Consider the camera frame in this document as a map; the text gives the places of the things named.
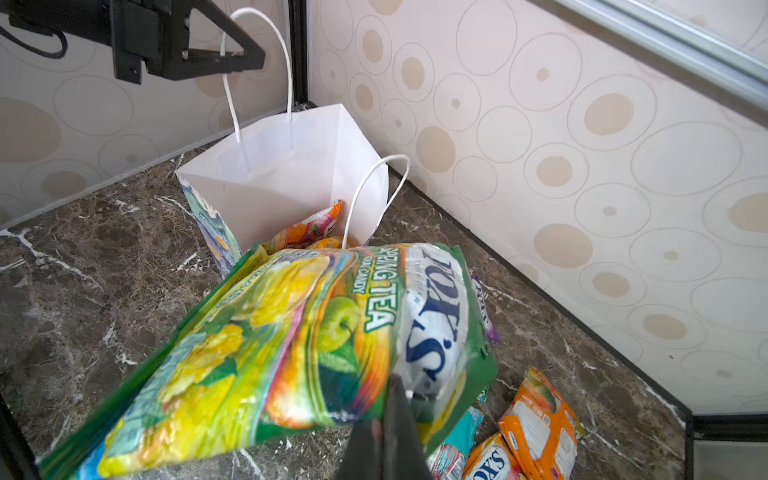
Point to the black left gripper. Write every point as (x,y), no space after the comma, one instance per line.
(154,35)

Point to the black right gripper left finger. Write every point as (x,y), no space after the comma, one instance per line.
(362,459)

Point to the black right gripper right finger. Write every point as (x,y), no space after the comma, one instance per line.
(403,455)

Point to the teal snack bag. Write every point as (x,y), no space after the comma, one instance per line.
(449,460)

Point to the floral paper bag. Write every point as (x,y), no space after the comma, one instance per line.
(281,169)

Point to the green Fox's candy bag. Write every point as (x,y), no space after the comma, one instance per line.
(294,341)

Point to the orange mango snack bag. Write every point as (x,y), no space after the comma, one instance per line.
(541,429)

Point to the pink yellow Fox's fruits bag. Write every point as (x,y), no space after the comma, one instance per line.
(300,235)

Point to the yellow mango gummy bag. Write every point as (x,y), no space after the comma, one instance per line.
(326,243)

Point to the purple pink snack bag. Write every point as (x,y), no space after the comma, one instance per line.
(481,295)

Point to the black corner frame post left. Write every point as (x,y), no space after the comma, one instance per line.
(298,28)

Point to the black corner frame post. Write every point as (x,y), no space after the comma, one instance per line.
(730,446)
(298,28)

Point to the black corner frame post right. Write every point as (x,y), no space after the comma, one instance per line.
(730,446)

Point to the silver aluminium rail back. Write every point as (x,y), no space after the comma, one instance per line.
(718,48)

